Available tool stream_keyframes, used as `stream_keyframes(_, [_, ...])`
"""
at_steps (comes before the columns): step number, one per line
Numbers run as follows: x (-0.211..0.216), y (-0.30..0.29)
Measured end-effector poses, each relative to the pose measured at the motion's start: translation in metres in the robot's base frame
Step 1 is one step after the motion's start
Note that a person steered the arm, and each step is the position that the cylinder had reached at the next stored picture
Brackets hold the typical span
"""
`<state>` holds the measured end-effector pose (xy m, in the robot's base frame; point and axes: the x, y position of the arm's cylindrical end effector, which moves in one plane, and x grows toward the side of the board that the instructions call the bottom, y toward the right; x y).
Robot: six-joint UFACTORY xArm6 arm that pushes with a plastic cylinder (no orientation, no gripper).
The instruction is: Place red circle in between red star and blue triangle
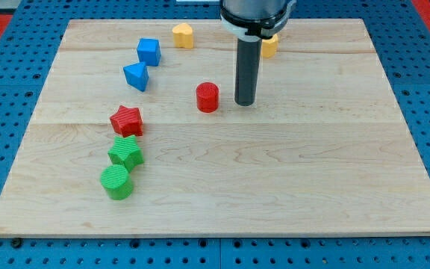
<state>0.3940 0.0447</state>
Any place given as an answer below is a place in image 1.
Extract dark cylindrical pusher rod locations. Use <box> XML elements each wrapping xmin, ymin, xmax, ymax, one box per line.
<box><xmin>234</xmin><ymin>39</ymin><xmax>261</xmax><ymax>106</ymax></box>

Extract red cylinder block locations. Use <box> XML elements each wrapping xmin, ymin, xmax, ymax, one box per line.
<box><xmin>196</xmin><ymin>82</ymin><xmax>219</xmax><ymax>113</ymax></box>

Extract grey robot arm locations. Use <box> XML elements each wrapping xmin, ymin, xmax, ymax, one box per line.
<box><xmin>219</xmin><ymin>0</ymin><xmax>296</xmax><ymax>106</ymax></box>

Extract blue triangle block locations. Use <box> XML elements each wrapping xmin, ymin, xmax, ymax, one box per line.
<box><xmin>123</xmin><ymin>62</ymin><xmax>149</xmax><ymax>92</ymax></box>

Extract red star block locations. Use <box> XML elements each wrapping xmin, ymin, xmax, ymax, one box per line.
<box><xmin>110</xmin><ymin>105</ymin><xmax>143</xmax><ymax>137</ymax></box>

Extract green star block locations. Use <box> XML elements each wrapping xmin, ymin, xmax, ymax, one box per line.
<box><xmin>107</xmin><ymin>134</ymin><xmax>144</xmax><ymax>173</ymax></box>

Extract yellow block behind rod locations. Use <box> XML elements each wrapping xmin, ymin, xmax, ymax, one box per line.
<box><xmin>261</xmin><ymin>34</ymin><xmax>278</xmax><ymax>58</ymax></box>

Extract yellow heart block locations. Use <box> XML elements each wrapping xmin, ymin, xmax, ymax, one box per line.
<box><xmin>172</xmin><ymin>22</ymin><xmax>194</xmax><ymax>49</ymax></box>

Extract blue cube block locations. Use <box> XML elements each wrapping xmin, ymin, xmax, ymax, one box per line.
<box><xmin>137</xmin><ymin>38</ymin><xmax>161</xmax><ymax>67</ymax></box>

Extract light wooden board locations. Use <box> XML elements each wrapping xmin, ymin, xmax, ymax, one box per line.
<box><xmin>0</xmin><ymin>19</ymin><xmax>430</xmax><ymax>238</ymax></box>

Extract green cylinder block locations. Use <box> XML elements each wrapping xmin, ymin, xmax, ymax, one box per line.
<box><xmin>100</xmin><ymin>164</ymin><xmax>134</xmax><ymax>200</ymax></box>

